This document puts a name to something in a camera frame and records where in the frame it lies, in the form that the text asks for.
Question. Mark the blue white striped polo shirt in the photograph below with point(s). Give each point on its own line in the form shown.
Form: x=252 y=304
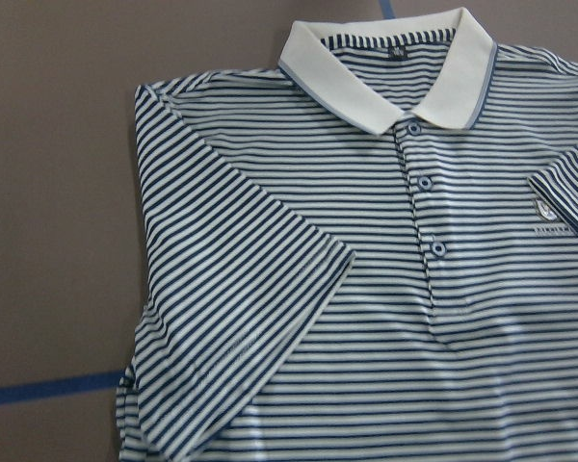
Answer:
x=368 y=253

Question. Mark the blue tape line crosswise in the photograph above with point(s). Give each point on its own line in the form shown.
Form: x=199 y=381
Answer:
x=59 y=387

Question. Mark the blue tape line lengthwise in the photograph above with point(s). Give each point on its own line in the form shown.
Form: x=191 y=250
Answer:
x=387 y=9

